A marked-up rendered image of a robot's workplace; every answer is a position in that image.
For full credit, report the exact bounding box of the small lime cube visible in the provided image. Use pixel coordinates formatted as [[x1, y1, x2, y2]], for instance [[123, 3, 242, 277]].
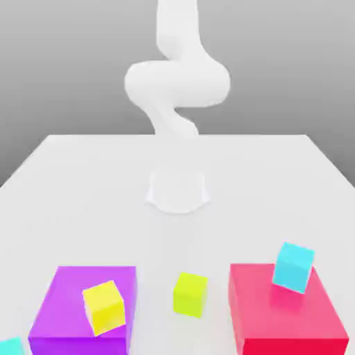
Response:
[[173, 272, 209, 319]]

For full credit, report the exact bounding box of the small cyan cube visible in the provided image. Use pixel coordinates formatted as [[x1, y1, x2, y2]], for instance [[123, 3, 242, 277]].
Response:
[[271, 241, 316, 295]]

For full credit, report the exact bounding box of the small yellow cube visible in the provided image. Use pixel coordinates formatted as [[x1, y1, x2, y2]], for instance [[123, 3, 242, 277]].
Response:
[[82, 279, 126, 337]]

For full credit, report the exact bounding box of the small turquoise cube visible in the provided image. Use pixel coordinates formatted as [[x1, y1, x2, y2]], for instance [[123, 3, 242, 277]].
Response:
[[0, 336, 26, 355]]

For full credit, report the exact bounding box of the large purple box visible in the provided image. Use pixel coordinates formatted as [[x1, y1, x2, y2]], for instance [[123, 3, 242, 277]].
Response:
[[27, 265, 137, 355]]

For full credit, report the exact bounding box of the large red box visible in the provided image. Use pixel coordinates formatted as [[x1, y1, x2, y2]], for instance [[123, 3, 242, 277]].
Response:
[[229, 262, 350, 355]]

